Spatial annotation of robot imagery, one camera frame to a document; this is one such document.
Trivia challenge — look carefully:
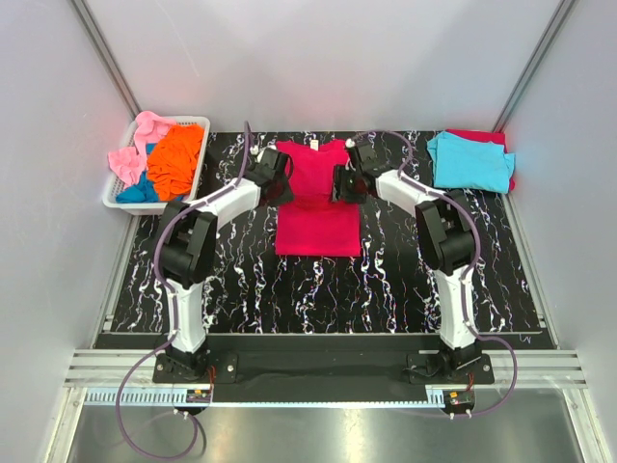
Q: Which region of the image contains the light pink t shirt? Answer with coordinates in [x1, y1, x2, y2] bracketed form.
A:
[108, 111, 176, 188]

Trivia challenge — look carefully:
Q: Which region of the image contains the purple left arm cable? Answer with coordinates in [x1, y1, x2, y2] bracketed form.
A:
[114, 120, 256, 457]

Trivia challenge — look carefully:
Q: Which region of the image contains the blue t shirt in basket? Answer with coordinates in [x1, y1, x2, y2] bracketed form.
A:
[108, 147, 159, 204]

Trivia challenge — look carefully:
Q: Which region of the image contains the white slotted cable duct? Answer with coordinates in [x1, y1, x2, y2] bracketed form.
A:
[86, 387, 444, 409]

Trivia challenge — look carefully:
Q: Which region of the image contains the folded cyan t shirt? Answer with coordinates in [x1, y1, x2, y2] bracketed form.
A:
[427, 131, 516, 194]

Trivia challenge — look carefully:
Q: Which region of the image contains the folded red t shirt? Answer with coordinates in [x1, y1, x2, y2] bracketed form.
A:
[447, 129, 516, 193]

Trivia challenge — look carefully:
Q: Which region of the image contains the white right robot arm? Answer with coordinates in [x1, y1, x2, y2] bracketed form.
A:
[332, 139, 482, 383]

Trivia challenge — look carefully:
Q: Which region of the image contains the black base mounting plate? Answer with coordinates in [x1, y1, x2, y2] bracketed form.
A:
[153, 334, 495, 397]

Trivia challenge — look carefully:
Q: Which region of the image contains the white plastic laundry basket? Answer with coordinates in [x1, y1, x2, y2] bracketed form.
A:
[102, 111, 210, 215]

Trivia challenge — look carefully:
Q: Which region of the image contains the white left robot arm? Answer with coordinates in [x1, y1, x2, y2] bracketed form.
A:
[153, 146, 294, 382]

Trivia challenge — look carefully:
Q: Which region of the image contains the orange t shirt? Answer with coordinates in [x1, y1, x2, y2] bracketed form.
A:
[147, 124, 204, 202]

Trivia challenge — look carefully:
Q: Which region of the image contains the magenta t shirt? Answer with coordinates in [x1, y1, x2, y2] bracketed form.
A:
[275, 140, 361, 258]

